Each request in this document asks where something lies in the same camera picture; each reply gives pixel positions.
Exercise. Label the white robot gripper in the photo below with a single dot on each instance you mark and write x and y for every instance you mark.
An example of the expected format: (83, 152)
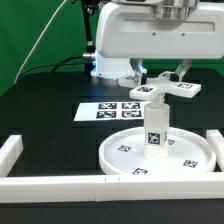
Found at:
(132, 31)

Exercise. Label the white cross-shaped table base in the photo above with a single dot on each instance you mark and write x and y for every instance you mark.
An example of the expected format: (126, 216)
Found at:
(159, 85)

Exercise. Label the white round table top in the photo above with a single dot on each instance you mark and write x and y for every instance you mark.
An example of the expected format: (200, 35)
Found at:
(124, 153)

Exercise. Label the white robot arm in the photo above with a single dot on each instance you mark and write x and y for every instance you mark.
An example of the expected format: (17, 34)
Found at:
(111, 69)

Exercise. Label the white marker sheet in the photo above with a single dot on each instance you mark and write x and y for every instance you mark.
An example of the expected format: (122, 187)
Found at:
(103, 111)

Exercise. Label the white right fence bar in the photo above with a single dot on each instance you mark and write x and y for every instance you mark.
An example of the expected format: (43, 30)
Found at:
(216, 141)

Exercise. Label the white fence bar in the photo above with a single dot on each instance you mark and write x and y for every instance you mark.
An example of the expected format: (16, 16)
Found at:
(216, 141)
(9, 153)
(97, 188)

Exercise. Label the white front fence bar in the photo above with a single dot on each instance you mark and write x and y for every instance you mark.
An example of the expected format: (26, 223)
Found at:
(97, 188)

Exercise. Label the white left fence bar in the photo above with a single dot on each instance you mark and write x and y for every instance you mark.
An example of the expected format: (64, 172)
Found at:
(9, 153)

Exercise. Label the black camera stand pole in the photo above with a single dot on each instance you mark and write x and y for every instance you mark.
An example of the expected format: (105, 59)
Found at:
(89, 8)

